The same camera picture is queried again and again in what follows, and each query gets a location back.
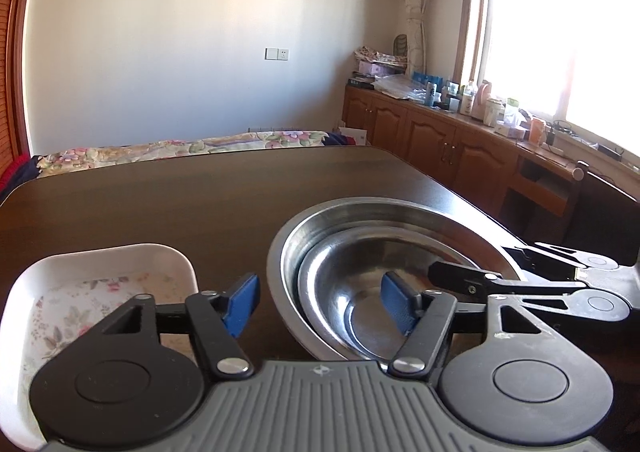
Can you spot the black box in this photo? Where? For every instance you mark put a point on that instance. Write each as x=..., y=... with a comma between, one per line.
x=360, y=82

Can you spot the tissue box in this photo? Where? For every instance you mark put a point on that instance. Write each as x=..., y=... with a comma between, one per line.
x=512, y=129

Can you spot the small steel bowl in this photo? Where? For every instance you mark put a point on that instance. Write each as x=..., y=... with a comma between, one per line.
x=367, y=327

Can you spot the blue blanket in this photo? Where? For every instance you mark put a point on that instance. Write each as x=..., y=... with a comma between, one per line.
x=345, y=138

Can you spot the pink box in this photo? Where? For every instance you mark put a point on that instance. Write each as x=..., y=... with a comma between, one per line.
x=380, y=68

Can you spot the large steel bowl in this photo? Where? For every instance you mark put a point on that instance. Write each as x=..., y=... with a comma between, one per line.
x=350, y=214

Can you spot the row of toiletry bottles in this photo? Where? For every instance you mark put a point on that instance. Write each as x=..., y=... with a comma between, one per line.
x=467, y=102

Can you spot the floral bed blanket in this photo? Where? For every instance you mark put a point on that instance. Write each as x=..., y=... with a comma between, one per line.
x=175, y=147

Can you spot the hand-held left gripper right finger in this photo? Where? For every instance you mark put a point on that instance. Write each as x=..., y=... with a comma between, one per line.
x=397, y=304

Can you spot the woven hand fan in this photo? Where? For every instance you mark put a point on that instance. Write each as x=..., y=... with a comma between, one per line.
x=400, y=44

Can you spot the medium steel bowl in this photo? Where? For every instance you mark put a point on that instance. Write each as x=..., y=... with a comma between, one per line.
x=340, y=262

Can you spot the white cardboard box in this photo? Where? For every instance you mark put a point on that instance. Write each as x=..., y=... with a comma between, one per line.
x=355, y=136

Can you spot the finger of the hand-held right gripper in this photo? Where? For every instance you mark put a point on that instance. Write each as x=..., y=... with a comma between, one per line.
x=560, y=259
x=465, y=279

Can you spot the orange packet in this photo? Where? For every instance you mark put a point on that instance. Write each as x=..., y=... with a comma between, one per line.
x=538, y=131

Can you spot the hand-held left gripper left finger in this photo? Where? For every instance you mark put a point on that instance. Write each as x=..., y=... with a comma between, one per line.
x=242, y=304

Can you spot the wooden louvered wardrobe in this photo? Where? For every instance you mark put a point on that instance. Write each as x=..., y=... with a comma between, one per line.
x=15, y=57

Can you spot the white power strip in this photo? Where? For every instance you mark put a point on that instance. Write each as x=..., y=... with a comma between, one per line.
x=552, y=148

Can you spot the white floral plate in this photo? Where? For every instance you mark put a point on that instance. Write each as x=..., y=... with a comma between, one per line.
x=65, y=292

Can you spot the wooden cabinet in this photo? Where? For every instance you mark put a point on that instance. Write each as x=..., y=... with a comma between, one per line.
x=425, y=142

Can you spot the window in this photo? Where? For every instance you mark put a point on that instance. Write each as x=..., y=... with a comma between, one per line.
x=565, y=42

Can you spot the clear plastic bag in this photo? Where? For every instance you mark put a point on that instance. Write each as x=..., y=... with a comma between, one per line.
x=400, y=88

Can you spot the white wall socket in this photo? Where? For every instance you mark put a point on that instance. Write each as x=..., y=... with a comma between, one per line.
x=277, y=54

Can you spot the patterned beige curtain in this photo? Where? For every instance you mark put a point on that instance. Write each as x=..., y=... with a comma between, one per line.
x=416, y=7

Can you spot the floral cloth pile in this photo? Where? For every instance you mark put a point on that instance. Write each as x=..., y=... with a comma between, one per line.
x=380, y=55

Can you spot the red cloth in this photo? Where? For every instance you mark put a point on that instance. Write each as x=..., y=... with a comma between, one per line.
x=15, y=172

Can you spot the dark wooden chair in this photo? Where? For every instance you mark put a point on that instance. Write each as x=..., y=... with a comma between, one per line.
x=605, y=212

